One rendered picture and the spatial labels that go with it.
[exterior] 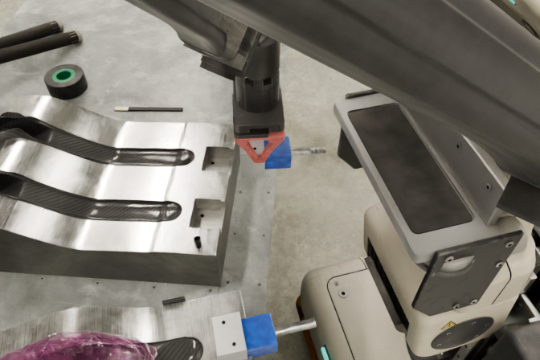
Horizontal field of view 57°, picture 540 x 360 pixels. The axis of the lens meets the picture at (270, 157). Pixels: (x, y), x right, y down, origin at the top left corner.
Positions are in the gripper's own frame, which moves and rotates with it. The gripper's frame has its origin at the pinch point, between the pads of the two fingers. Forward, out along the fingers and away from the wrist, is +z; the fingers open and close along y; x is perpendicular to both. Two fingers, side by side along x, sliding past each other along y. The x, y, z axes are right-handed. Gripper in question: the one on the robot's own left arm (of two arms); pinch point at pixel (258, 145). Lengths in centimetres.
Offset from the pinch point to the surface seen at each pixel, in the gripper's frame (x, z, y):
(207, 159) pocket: -8.3, 8.9, -5.7
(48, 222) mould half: -30.3, 5.4, 8.1
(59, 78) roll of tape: -40, 13, -35
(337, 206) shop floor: 32, 95, -57
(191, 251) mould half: -10.0, 6.1, 13.8
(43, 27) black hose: -48, 13, -53
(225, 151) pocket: -5.2, 7.2, -5.8
